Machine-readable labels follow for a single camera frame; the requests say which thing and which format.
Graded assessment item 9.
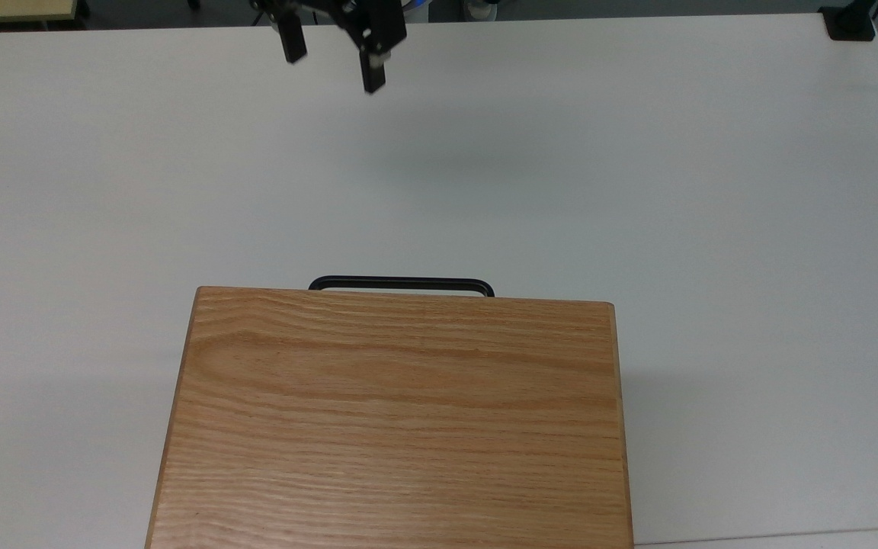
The beige side table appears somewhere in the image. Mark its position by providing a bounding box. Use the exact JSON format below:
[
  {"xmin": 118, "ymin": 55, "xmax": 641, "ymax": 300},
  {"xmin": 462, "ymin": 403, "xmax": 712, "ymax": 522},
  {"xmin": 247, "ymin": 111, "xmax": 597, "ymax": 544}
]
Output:
[{"xmin": 0, "ymin": 0, "xmax": 79, "ymax": 26}]

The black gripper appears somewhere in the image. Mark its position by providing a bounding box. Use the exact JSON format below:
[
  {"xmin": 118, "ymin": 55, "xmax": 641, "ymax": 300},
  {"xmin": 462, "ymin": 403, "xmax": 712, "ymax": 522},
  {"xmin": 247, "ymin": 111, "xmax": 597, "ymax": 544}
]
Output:
[{"xmin": 250, "ymin": 0, "xmax": 409, "ymax": 95}]

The black metal drawer handle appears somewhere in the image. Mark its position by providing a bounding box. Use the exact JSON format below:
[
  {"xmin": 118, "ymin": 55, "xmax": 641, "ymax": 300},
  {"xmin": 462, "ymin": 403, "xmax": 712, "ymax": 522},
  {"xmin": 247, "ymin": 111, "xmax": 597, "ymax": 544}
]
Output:
[{"xmin": 308, "ymin": 276, "xmax": 495, "ymax": 298}]

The black table clamp mount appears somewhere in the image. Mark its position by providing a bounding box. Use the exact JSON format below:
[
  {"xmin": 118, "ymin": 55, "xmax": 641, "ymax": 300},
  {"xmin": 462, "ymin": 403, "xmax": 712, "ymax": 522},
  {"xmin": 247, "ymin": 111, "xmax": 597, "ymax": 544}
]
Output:
[{"xmin": 818, "ymin": 0, "xmax": 878, "ymax": 42}]

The oak wooden drawer cabinet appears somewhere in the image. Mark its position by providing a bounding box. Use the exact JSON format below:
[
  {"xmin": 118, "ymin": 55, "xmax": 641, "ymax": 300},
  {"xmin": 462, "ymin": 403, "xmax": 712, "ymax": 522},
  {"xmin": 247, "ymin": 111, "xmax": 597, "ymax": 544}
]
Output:
[{"xmin": 144, "ymin": 286, "xmax": 635, "ymax": 549}]

